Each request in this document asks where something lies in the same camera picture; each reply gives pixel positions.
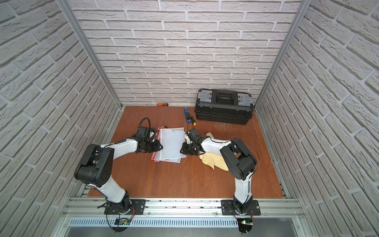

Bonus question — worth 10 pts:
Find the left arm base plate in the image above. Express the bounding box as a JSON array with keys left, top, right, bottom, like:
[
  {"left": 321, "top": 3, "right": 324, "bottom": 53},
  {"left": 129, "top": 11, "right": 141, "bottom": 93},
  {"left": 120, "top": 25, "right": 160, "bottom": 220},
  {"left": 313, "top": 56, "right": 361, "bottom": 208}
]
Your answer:
[{"left": 104, "top": 198, "right": 147, "bottom": 215}]

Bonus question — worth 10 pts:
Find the blue tool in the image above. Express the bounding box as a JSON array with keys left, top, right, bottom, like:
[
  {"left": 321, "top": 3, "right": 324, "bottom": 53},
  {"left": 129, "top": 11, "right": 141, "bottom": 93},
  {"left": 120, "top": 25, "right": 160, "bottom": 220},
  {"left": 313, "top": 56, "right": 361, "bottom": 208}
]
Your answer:
[{"left": 184, "top": 107, "right": 191, "bottom": 123}]

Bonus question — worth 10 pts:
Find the aluminium front rail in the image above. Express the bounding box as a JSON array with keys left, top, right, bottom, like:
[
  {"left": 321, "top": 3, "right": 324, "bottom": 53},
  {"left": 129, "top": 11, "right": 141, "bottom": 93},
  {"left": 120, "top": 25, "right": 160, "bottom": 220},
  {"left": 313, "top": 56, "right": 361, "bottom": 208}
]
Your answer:
[{"left": 62, "top": 197, "right": 305, "bottom": 219}]

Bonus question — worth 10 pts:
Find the white mesh document bag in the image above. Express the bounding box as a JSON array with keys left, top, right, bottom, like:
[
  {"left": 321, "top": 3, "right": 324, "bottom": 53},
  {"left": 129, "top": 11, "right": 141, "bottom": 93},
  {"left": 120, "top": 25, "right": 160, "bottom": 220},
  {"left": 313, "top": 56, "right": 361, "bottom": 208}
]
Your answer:
[{"left": 157, "top": 127, "right": 187, "bottom": 164}]

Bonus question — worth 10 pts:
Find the yellow cleaning cloth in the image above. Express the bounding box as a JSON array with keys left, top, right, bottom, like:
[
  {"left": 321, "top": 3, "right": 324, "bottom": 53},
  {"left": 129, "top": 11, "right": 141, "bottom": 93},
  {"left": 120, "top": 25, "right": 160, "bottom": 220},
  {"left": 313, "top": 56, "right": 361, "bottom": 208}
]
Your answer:
[{"left": 200, "top": 132, "right": 231, "bottom": 171}]

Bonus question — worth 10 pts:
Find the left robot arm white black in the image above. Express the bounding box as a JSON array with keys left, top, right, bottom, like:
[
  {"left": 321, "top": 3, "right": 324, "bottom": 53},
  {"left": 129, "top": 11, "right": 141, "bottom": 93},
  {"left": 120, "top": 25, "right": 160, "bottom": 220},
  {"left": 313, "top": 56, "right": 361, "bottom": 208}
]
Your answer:
[{"left": 74, "top": 138, "right": 163, "bottom": 215}]

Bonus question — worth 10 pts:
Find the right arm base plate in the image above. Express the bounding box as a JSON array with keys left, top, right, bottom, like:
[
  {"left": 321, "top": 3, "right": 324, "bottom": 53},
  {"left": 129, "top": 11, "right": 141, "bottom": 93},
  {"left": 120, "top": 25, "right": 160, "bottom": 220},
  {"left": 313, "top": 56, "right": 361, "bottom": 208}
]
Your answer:
[{"left": 221, "top": 199, "right": 261, "bottom": 216}]

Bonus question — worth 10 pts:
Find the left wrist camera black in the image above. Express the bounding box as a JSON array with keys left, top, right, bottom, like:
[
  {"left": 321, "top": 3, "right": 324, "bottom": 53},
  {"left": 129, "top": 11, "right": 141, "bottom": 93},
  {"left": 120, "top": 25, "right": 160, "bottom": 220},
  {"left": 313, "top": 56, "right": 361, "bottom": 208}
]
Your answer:
[{"left": 133, "top": 126, "right": 157, "bottom": 141}]

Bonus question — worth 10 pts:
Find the red zipper mesh document bag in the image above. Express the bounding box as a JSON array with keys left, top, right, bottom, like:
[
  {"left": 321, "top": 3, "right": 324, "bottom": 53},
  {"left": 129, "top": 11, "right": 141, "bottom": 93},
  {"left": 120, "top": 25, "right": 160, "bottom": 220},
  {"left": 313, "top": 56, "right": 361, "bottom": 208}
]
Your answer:
[{"left": 150, "top": 126, "right": 163, "bottom": 163}]

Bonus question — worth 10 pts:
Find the black plastic toolbox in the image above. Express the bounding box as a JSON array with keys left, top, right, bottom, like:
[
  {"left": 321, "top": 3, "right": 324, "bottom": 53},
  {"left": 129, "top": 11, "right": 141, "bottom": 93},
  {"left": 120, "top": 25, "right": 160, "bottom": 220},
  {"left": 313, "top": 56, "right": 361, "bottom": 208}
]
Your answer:
[{"left": 194, "top": 88, "right": 254, "bottom": 125}]

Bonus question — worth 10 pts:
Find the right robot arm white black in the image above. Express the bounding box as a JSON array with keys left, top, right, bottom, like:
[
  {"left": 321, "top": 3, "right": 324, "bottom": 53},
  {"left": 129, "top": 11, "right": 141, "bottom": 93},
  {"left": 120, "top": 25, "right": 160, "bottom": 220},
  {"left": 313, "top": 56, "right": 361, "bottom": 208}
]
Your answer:
[{"left": 180, "top": 136, "right": 258, "bottom": 215}]

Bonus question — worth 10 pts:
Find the black yellow screwdriver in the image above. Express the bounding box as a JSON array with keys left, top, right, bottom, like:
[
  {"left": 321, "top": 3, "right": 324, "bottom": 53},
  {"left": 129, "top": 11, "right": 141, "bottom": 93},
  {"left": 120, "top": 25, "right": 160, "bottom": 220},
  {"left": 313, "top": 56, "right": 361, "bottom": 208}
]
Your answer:
[{"left": 190, "top": 116, "right": 196, "bottom": 126}]

